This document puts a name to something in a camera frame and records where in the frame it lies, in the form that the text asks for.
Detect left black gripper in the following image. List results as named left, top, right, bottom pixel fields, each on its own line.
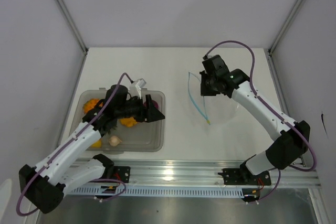
left=115, top=94, right=165, bottom=123

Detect clear zip top bag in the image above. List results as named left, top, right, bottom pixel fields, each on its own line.
left=187, top=72, right=238, bottom=125

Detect orange toy pineapple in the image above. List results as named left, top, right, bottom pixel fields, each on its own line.
left=82, top=99, right=103, bottom=114

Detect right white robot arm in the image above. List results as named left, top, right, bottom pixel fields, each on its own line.
left=200, top=55, right=310, bottom=184

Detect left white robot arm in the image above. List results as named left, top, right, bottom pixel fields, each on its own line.
left=16, top=84, right=165, bottom=216

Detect purple toy onion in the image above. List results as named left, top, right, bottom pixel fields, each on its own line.
left=143, top=100, right=159, bottom=109

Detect orange toy carrot pieces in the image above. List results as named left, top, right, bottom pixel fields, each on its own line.
left=120, top=117, right=138, bottom=127

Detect grey translucent plastic bin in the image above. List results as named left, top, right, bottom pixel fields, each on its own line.
left=70, top=89, right=165, bottom=154

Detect beige toy garlic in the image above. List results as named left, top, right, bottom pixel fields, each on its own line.
left=108, top=135, right=122, bottom=147

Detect yellow toy lemon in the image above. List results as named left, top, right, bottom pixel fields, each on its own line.
left=90, top=139, right=102, bottom=148

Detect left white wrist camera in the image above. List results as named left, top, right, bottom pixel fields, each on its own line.
left=129, top=78, right=146, bottom=98

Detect aluminium front rail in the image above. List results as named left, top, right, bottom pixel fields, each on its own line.
left=35, top=159, right=322, bottom=189

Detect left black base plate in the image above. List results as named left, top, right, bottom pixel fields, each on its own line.
left=101, top=166, right=131, bottom=183

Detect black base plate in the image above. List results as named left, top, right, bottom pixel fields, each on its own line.
left=217, top=168, right=271, bottom=186
left=101, top=166, right=131, bottom=183

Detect white slotted cable duct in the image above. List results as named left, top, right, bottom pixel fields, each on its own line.
left=69, top=185, right=244, bottom=198

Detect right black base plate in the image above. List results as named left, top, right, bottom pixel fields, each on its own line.
left=217, top=168, right=271, bottom=186

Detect left aluminium frame post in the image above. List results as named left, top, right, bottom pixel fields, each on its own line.
left=54, top=0, right=88, bottom=55

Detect aluminium frame post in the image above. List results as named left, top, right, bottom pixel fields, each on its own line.
left=268, top=0, right=306, bottom=57
left=54, top=0, right=88, bottom=55

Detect right aluminium frame post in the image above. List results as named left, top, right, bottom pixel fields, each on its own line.
left=268, top=0, right=306, bottom=57

